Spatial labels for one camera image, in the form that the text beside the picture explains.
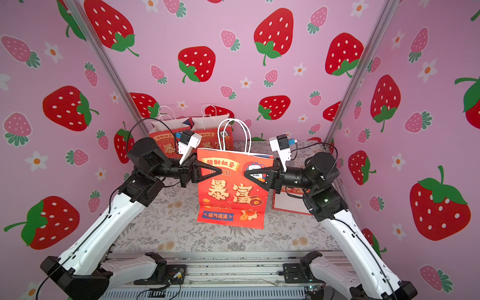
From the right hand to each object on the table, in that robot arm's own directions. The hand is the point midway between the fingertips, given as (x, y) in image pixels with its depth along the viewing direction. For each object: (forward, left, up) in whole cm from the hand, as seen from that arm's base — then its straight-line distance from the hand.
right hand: (249, 170), depth 51 cm
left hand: (-1, +8, -1) cm, 8 cm away
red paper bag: (+35, +45, -19) cm, 60 cm away
